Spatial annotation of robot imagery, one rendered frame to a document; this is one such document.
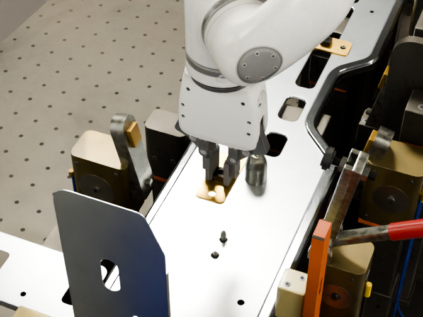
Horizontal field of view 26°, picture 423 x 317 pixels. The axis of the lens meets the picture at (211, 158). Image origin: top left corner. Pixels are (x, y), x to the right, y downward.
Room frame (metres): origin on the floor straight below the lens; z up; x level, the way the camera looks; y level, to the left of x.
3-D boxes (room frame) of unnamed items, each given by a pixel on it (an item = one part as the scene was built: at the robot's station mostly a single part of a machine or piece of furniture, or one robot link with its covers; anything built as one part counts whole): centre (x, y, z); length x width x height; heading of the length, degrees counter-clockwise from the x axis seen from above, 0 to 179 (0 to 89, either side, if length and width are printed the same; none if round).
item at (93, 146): (0.94, 0.17, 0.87); 0.12 x 0.07 x 0.35; 68
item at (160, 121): (1.06, 0.08, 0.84); 0.10 x 0.05 x 0.29; 68
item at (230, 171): (0.80, -0.03, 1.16); 0.03 x 0.03 x 0.07; 68
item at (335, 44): (1.24, -0.19, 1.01); 0.08 x 0.04 x 0.01; 67
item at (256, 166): (0.92, -0.06, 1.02); 0.03 x 0.03 x 0.07
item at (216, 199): (0.81, -0.01, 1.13); 0.08 x 0.04 x 0.01; 158
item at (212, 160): (0.82, 0.01, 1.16); 0.03 x 0.03 x 0.07; 68
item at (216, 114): (0.81, -0.01, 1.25); 0.10 x 0.07 x 0.11; 68
